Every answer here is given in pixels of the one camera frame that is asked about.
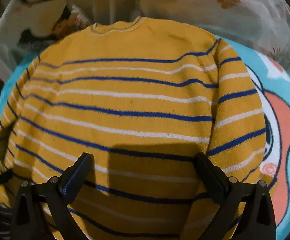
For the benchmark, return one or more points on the white pillow with orange leaves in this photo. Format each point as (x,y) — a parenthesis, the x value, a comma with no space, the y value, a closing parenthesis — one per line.
(235,7)

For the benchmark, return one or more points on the cream pillow with black print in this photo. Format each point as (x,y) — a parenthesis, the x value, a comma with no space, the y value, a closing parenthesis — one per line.
(43,15)

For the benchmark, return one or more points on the turquoise cartoon printed blanket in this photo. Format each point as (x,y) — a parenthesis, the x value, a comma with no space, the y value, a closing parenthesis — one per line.
(272,120)

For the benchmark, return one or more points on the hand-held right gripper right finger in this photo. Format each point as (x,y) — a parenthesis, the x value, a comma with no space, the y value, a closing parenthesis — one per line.
(211,173)

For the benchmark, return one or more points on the yellow striped sweater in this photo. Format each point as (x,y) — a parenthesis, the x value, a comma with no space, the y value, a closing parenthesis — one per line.
(125,105)

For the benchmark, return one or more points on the beige curtain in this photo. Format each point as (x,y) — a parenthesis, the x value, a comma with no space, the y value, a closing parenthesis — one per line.
(104,2)

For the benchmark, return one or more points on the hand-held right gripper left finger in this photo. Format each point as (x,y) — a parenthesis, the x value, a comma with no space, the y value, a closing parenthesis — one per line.
(75,175)

